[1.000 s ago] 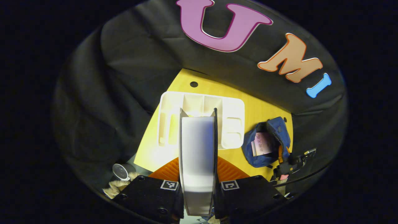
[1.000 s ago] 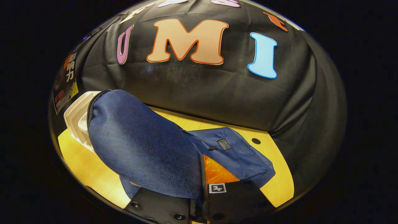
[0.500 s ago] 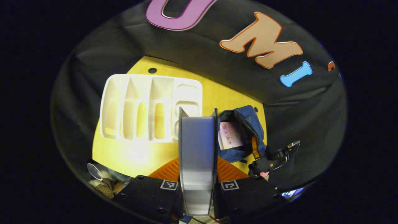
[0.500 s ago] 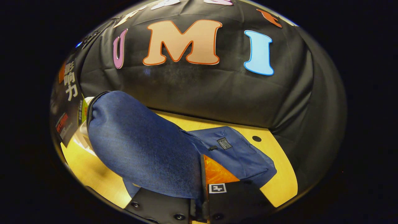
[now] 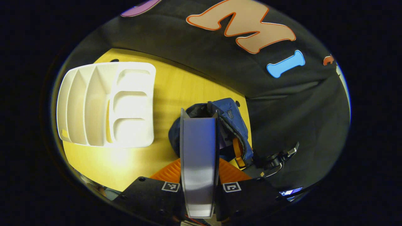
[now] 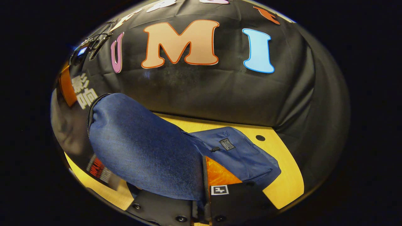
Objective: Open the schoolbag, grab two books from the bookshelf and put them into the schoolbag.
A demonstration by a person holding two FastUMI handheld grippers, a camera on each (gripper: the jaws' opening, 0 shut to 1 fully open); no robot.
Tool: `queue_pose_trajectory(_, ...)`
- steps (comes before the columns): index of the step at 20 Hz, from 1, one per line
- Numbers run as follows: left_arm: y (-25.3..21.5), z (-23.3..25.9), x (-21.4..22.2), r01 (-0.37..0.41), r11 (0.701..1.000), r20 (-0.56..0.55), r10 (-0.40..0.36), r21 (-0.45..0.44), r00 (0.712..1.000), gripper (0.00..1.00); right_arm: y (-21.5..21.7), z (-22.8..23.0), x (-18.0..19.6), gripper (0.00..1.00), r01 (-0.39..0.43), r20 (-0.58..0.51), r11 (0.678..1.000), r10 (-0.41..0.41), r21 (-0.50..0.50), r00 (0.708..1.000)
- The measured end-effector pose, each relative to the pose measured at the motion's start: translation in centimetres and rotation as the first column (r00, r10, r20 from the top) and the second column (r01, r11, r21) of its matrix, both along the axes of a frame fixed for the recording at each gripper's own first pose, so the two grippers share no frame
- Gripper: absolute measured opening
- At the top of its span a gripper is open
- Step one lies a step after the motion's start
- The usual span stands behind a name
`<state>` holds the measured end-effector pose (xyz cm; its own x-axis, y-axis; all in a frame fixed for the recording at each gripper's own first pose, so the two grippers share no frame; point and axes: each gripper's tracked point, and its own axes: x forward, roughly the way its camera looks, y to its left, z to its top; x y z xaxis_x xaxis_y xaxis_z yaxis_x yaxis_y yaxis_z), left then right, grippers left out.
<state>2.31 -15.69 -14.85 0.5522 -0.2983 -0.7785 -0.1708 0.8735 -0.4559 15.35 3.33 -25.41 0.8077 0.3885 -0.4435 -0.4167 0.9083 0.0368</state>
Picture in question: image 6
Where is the blue schoolbag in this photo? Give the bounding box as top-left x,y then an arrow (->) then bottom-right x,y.
87,93 -> 281,201

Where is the black backdrop cloth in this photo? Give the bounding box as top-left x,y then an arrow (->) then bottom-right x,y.
50,0 -> 350,196

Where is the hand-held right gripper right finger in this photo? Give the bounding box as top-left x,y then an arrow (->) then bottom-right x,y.
202,155 -> 279,226

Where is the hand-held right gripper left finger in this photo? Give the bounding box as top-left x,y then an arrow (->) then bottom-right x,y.
126,188 -> 204,226

